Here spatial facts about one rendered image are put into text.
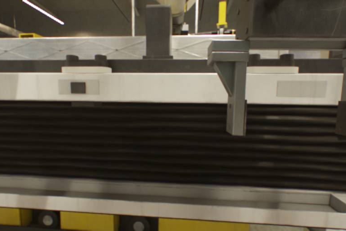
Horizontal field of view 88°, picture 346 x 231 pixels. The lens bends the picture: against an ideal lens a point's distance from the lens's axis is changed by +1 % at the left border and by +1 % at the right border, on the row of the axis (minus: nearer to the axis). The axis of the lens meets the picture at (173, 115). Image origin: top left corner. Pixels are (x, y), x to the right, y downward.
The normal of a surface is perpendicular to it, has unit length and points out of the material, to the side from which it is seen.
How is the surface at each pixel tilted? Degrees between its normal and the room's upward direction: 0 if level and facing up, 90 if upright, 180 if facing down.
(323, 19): 90
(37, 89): 90
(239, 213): 90
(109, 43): 90
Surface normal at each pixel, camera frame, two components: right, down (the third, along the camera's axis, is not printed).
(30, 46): -0.08, 0.10
